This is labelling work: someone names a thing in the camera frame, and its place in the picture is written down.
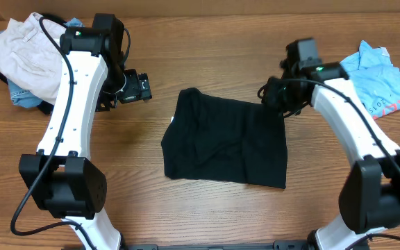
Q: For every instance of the blue folded jeans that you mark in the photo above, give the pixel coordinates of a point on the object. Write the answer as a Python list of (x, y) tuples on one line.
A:
[(21, 97)]

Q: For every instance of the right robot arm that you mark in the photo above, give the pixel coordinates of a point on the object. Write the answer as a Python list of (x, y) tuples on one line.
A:
[(369, 202)]

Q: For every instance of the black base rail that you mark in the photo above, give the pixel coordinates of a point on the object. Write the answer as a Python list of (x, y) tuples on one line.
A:
[(214, 247)]

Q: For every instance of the black t-shirt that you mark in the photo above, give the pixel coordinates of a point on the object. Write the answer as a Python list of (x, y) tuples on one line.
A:
[(216, 139)]

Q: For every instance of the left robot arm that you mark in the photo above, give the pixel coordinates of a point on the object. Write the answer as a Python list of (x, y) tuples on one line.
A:
[(60, 176)]

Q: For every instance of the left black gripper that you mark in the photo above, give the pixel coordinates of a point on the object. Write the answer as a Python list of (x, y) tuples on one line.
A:
[(139, 88)]

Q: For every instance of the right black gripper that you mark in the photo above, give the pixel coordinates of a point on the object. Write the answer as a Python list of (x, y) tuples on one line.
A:
[(271, 96)]

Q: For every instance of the black folded garment under pile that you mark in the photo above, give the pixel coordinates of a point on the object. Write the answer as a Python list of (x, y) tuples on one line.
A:
[(24, 98)]

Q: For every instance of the light blue printed t-shirt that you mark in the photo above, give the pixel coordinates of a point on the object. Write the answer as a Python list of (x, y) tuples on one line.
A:
[(375, 78)]

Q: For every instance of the beige folded trousers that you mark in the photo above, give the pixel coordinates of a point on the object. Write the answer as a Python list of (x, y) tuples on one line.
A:
[(26, 59)]

